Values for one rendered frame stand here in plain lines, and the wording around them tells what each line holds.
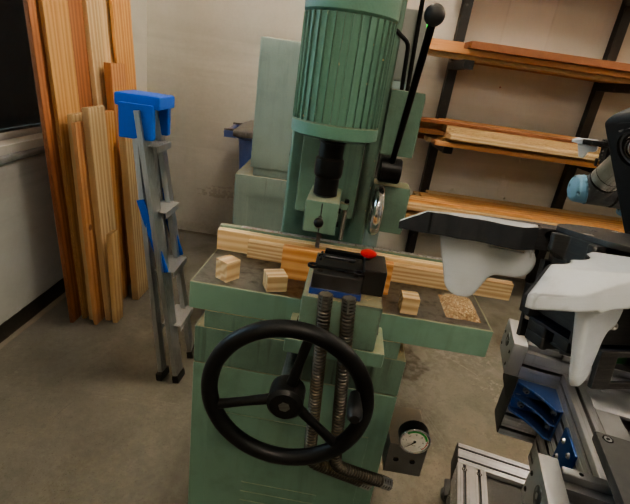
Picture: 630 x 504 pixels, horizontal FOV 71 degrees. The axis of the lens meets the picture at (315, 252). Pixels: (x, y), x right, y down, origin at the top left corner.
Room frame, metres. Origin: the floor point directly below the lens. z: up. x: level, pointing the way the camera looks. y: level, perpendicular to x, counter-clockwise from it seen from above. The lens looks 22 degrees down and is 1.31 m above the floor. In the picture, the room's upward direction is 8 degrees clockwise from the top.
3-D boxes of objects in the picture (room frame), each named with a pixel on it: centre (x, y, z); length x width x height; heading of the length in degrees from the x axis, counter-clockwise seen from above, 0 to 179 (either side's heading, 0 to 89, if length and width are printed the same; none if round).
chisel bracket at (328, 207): (0.95, -0.01, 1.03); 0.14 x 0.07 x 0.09; 178
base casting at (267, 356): (1.05, -0.01, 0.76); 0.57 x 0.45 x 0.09; 178
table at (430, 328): (0.82, -0.07, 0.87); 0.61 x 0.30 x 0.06; 88
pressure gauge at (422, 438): (0.70, -0.25, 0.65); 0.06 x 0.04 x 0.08; 88
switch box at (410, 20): (1.24, -0.16, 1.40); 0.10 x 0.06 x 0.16; 178
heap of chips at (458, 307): (0.83, -0.31, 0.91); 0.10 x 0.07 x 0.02; 178
